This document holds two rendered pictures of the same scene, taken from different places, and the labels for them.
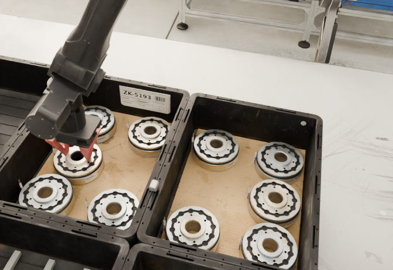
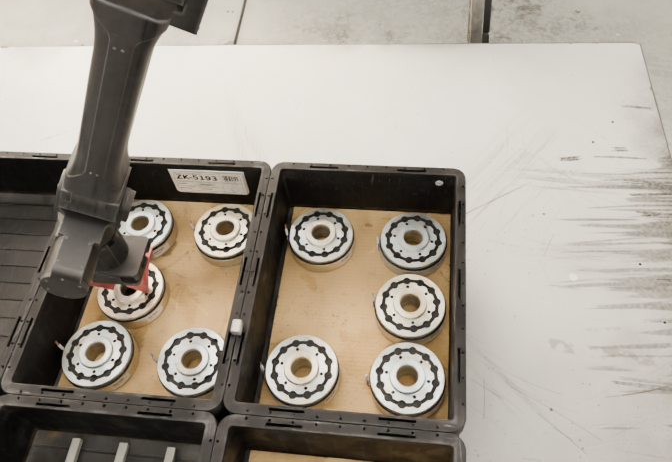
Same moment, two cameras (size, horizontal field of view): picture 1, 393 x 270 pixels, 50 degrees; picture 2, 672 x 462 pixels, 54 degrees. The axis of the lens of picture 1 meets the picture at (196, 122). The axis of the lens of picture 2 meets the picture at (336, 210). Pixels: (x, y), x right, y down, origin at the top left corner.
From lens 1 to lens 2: 0.21 m
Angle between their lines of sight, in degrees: 11
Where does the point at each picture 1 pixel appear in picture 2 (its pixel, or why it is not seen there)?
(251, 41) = not seen: outside the picture
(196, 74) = (286, 99)
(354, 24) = not seen: outside the picture
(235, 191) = (357, 298)
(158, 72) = (229, 105)
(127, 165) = (202, 284)
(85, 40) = (90, 173)
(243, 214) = (370, 331)
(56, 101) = (75, 250)
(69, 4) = not seen: outside the picture
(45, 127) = (70, 286)
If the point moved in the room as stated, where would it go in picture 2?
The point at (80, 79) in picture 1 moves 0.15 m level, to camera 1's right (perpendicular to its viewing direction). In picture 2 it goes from (100, 213) to (225, 199)
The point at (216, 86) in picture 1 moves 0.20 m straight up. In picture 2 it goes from (319, 114) to (308, 40)
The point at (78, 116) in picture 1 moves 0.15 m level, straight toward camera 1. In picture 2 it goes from (114, 248) to (145, 340)
